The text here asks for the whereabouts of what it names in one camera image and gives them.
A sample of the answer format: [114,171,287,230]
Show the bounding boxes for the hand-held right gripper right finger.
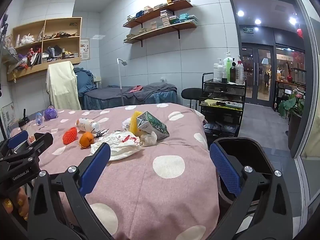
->
[209,142,293,240]

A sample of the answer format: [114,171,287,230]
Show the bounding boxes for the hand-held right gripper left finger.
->
[27,142,118,240]

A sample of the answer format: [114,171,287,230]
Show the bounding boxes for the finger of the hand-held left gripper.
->
[0,130,29,155]
[12,132,54,160]

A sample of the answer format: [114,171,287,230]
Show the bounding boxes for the red foam fruit net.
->
[62,127,78,145]

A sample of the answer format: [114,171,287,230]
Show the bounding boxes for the dark brown trash bin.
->
[210,137,274,205]

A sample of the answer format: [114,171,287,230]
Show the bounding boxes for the orange fruit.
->
[79,132,95,148]

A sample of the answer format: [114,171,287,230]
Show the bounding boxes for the white plastic bag red print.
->
[90,131,142,161]

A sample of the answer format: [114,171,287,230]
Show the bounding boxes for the white drink bottle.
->
[76,118,101,133]

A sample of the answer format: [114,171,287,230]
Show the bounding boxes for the white tissue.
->
[122,117,133,132]
[139,131,158,147]

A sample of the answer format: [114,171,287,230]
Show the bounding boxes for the yellow foam fruit net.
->
[129,111,144,137]

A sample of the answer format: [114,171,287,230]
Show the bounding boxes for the green white carton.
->
[136,111,170,140]

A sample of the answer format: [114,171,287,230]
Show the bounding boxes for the person's left hand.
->
[0,186,30,222]

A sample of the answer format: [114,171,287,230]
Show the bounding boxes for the purple pouch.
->
[44,106,58,120]

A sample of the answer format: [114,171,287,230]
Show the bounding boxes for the chair with cream cover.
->
[46,61,82,110]

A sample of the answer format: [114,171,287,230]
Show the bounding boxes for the pink dotted blanket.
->
[10,102,220,240]

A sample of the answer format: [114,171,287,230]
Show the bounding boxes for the blue bedding pile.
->
[74,67,98,98]

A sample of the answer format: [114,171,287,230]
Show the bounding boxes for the grey massage bed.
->
[81,82,178,110]

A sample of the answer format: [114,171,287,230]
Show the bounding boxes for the black trolley cart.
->
[199,72,247,137]

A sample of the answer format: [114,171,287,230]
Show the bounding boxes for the black round stool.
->
[181,87,203,109]

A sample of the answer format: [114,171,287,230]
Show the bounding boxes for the pile of red white ribbons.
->
[9,47,42,69]

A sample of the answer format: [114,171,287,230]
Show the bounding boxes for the row of small flat boxes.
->
[42,52,80,62]

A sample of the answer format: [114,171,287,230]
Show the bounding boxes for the dark folded clothes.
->
[46,45,63,57]

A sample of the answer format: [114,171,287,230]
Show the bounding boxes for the potted green plant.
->
[278,89,304,150]

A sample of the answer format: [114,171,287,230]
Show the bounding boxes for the white floor lamp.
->
[117,58,127,107]

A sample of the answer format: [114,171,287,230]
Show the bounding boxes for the dark brown pump bottle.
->
[229,59,237,83]

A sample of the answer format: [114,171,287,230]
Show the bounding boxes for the white pump bottle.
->
[213,58,224,82]

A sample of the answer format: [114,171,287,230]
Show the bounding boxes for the glass double door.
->
[241,42,274,108]

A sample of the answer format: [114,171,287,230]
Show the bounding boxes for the green pump bottle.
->
[223,51,233,82]

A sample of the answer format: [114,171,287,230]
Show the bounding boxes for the white wall notice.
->
[1,102,17,130]

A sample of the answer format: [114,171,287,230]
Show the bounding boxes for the wooden wall cabinet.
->
[6,17,82,82]

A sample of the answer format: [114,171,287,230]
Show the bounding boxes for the wall poster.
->
[80,39,90,61]

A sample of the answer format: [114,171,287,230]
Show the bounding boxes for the long wooden wall shelf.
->
[123,20,197,48]

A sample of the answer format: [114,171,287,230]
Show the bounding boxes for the wooden wall shelves with boxes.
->
[125,9,198,40]

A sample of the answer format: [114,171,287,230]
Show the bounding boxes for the short wooden wall shelf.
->
[122,0,193,29]

